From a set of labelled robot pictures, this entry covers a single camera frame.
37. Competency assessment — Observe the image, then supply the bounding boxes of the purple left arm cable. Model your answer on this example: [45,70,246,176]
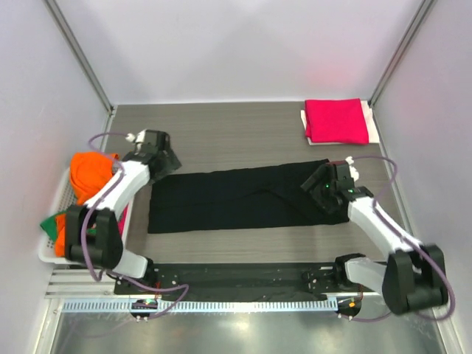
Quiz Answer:
[81,131,191,319]

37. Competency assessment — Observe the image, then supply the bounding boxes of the pink t-shirt in basket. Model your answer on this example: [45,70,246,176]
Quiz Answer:
[118,206,128,235]

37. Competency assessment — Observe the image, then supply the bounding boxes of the white plastic laundry basket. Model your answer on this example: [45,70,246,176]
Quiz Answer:
[39,167,133,265]

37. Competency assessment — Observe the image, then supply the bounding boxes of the folded white t-shirt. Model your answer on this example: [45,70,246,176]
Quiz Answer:
[300,99,381,147]

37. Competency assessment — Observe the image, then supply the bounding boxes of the white slotted cable duct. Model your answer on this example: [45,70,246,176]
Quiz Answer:
[62,297,338,313]

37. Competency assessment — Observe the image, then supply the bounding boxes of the orange t-shirt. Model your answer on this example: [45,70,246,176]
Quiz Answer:
[54,151,122,257]

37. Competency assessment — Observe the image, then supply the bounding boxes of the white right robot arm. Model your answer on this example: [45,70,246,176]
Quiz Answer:
[302,156,450,315]

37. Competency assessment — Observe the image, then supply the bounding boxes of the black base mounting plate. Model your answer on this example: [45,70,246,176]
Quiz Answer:
[137,263,369,297]

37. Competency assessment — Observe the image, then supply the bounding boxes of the left aluminium frame post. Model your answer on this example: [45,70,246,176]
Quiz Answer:
[42,0,116,116]

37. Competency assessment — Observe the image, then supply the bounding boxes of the green t-shirt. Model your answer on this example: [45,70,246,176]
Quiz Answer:
[40,212,66,241]

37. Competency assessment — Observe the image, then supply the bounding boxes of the black t-shirt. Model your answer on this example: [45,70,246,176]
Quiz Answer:
[147,160,348,234]

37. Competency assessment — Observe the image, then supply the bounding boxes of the right aluminium frame post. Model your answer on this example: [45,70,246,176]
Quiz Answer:
[369,0,437,108]

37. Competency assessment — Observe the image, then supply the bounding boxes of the aluminium frame post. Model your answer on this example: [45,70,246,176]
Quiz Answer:
[369,0,437,108]
[42,0,116,116]

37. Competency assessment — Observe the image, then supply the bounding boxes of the folded pink t-shirt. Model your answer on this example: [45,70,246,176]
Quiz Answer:
[304,97,370,145]

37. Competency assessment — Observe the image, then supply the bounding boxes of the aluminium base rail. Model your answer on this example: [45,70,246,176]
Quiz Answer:
[46,268,119,299]

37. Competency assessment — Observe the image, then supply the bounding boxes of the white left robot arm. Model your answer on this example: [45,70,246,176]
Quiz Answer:
[64,129,181,294]

